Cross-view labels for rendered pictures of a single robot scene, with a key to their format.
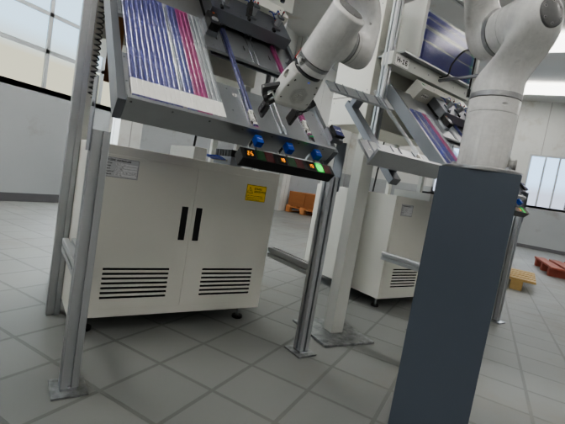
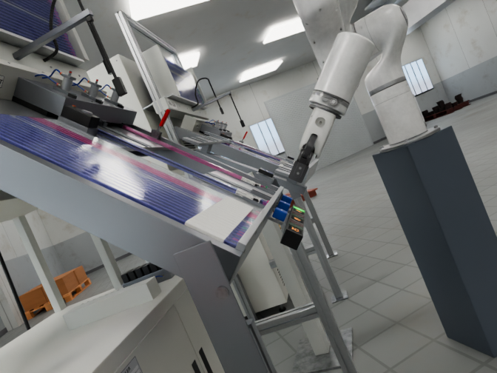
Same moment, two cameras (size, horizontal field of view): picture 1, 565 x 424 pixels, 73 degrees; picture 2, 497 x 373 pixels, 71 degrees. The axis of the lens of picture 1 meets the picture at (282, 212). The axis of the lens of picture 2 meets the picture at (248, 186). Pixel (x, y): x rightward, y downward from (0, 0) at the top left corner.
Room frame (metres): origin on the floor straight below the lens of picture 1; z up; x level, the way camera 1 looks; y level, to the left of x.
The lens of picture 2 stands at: (0.53, 0.68, 0.81)
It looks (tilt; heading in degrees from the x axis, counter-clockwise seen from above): 2 degrees down; 318
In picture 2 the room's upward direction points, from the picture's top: 23 degrees counter-clockwise
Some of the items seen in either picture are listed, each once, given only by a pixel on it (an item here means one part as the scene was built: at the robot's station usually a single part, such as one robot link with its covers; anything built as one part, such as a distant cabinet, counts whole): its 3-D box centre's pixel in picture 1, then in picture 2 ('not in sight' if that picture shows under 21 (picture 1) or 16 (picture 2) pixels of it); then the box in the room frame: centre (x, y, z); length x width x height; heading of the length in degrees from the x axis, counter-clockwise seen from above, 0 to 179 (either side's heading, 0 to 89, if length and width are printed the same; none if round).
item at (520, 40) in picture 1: (514, 50); (384, 49); (0.97, -0.50, 1.00); 0.19 x 0.12 x 0.24; 14
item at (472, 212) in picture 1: (452, 303); (449, 238); (1.01, -0.49, 0.35); 0.18 x 0.18 x 0.70; 62
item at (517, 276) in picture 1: (469, 267); not in sight; (3.83, -1.96, 0.05); 1.14 x 0.78 x 0.10; 60
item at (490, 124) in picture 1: (487, 137); (399, 115); (1.01, -0.49, 0.79); 0.19 x 0.19 x 0.18
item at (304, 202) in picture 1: (316, 204); (58, 289); (8.06, -0.69, 0.21); 1.23 x 0.90 x 0.43; 152
